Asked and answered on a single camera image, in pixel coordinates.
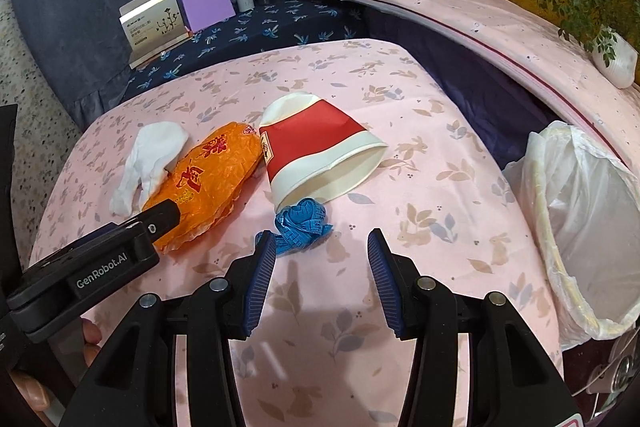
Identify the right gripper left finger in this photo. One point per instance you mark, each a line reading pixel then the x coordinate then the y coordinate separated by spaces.
pixel 232 305

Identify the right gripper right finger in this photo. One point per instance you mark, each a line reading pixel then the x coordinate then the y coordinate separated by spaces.
pixel 414 305

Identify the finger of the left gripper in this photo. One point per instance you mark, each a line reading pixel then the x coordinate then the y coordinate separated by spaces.
pixel 143 230

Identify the person left hand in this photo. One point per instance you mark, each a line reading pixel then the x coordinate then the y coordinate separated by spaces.
pixel 47 375

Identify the orange snack wrapper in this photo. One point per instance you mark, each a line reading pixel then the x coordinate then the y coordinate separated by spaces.
pixel 207 181

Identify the crumpled white tissue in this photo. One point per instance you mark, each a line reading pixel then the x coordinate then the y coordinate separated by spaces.
pixel 156 148

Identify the speckled floral cloth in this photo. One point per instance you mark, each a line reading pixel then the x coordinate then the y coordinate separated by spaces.
pixel 44 132

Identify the red white paper cup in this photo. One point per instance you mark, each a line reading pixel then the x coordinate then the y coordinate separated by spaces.
pixel 312 149

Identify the pink rabbit print tablecloth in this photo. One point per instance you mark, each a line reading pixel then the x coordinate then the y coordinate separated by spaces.
pixel 397 156

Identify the beige open gift box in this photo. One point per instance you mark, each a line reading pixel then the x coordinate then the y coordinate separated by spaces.
pixel 151 27

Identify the purple box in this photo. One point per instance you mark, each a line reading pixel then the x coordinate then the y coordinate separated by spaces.
pixel 201 14

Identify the navy dragonfly print cloth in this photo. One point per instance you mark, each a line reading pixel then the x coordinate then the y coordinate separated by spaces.
pixel 277 25

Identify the pale pink dotted cloth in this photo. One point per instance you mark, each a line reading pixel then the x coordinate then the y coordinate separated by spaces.
pixel 529 50

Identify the white pot green plant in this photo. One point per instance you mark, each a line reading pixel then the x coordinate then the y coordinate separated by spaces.
pixel 590 6

